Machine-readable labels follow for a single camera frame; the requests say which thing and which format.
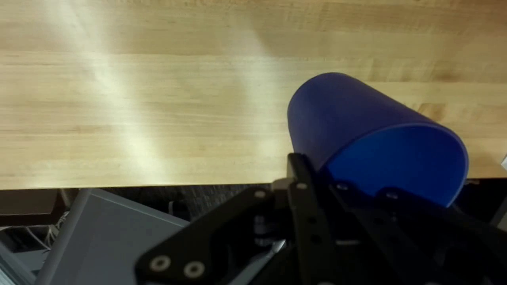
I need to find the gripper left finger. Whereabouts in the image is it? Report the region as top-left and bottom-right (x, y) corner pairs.
(134, 153), (338, 285)

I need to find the blue plastic cup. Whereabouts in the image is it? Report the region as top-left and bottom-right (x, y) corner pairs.
(286, 72), (470, 209)

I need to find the grey metal case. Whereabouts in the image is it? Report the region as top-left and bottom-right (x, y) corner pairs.
(36, 188), (191, 285)

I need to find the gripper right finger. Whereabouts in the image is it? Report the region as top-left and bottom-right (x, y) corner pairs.
(322, 173), (507, 285)

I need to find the bundle of white cables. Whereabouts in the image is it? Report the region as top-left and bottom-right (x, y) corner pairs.
(24, 212), (70, 254)

